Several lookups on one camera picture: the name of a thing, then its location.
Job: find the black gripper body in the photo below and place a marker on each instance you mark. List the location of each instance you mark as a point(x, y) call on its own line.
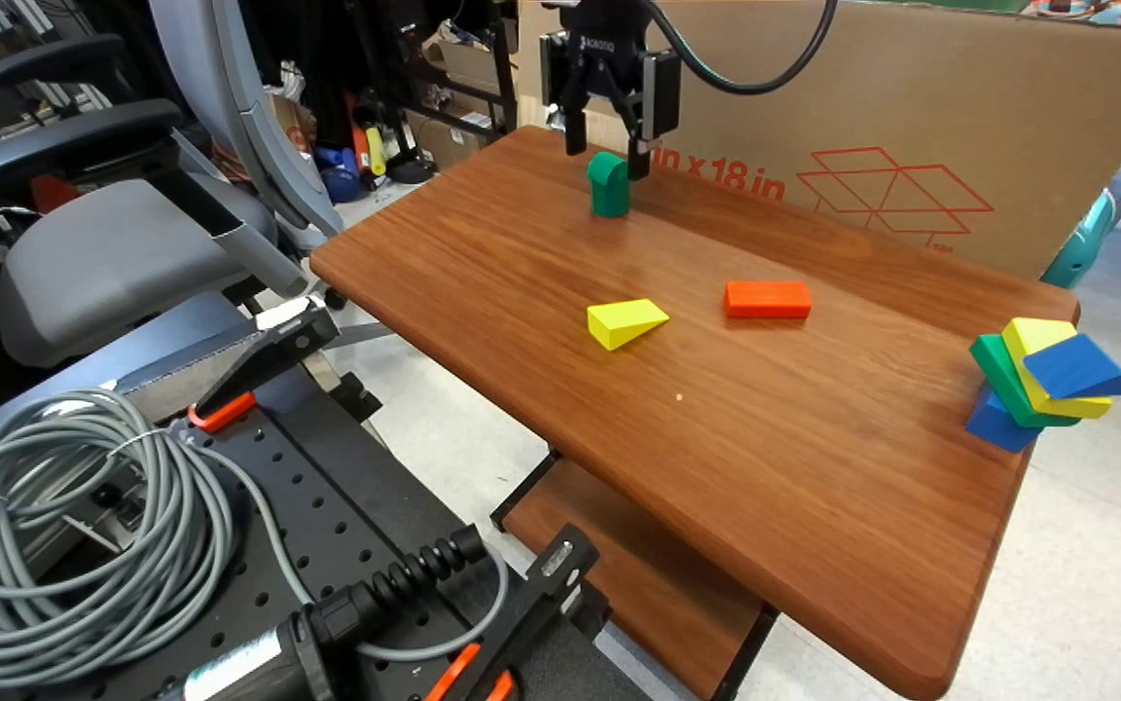
point(603, 50)

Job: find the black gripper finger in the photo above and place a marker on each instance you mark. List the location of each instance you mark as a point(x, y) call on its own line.
point(575, 128)
point(635, 152)

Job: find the small green block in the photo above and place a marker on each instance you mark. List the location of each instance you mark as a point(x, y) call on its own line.
point(608, 184)

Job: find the yellow wedge block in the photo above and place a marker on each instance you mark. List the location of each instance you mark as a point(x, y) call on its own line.
point(626, 322)

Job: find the orange rectangular block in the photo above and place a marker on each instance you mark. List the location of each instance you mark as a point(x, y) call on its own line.
point(767, 300)

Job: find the cardboard box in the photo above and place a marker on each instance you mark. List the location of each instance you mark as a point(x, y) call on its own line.
point(972, 132)

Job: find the orange black clamp left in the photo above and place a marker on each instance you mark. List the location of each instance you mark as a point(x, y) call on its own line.
point(235, 390)

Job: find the orange black clamp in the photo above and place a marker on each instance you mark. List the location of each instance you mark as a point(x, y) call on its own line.
point(235, 390)
point(547, 595)

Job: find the orange black clamp right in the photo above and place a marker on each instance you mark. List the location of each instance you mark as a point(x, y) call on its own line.
point(547, 595)

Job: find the grey office chair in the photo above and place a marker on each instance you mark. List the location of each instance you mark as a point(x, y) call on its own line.
point(147, 244)

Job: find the stacked colourful blocks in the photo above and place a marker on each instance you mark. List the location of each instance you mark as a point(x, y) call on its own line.
point(1039, 375)

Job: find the black perforated breadboard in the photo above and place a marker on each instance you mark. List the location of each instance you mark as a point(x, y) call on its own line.
point(133, 549)

